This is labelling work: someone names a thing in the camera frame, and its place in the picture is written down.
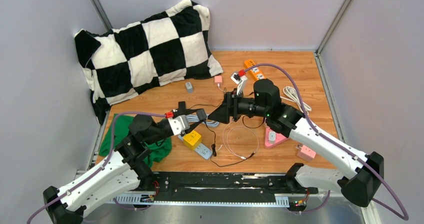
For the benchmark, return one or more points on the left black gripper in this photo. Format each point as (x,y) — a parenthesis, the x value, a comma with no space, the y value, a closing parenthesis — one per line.
(184,112)

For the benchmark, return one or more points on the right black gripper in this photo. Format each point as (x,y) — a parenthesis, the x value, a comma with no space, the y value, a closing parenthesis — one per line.
(228,108)

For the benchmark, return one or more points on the black tp-link power adapter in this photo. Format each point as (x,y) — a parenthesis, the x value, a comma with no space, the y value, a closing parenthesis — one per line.
(202,116)

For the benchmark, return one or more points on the yellow cube socket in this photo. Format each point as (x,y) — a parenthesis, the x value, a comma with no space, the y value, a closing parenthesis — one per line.
(192,140)

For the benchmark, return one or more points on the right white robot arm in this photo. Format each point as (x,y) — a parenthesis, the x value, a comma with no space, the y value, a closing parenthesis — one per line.
(357,175)

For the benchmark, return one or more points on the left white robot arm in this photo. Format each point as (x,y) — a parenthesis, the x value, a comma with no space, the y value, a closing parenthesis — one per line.
(123,169)

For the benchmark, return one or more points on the grey blue small charger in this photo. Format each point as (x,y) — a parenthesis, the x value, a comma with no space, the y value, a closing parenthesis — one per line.
(189,87)

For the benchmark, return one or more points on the pink usb charger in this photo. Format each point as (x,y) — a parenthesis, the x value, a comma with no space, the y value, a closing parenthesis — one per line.
(218,80)

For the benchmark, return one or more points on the light blue power strip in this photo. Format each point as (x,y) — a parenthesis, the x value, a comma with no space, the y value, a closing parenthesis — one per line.
(201,149)

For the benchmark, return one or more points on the green cloth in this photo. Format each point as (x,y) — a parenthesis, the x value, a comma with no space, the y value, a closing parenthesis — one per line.
(158,151)

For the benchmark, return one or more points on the orange power strip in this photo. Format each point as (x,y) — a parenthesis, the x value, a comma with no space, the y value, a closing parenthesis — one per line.
(255,72)

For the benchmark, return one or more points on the white cube charger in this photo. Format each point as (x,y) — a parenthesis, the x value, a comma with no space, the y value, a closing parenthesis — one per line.
(271,137)

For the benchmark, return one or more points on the black white checkered pillow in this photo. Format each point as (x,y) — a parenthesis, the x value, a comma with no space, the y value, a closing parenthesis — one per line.
(166,47)

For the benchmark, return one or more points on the pink cube socket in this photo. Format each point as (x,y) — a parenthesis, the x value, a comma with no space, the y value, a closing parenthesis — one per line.
(305,153)

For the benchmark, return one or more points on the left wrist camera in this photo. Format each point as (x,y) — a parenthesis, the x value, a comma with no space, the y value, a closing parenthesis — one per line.
(178,124)

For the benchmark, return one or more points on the black adapter with thin cable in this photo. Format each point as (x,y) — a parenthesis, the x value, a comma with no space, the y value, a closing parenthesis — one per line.
(241,99)

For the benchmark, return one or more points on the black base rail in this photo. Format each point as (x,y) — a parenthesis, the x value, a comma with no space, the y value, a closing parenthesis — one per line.
(218,190)

